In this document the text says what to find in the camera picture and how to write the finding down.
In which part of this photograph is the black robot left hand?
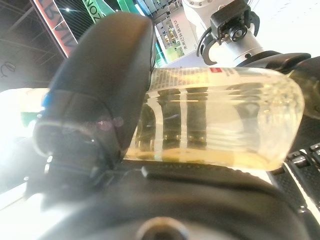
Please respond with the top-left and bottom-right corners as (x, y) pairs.
(24, 11), (313, 240)

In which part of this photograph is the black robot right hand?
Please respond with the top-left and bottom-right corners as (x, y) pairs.
(236, 51), (320, 216)

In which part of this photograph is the yellow drink bottle white cap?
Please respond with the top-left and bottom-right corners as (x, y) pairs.
(19, 66), (306, 173)

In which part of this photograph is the red white banner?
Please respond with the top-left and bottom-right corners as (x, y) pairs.
(31, 0), (77, 59)

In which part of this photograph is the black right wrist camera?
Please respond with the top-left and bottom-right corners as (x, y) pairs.
(196, 0), (261, 65)

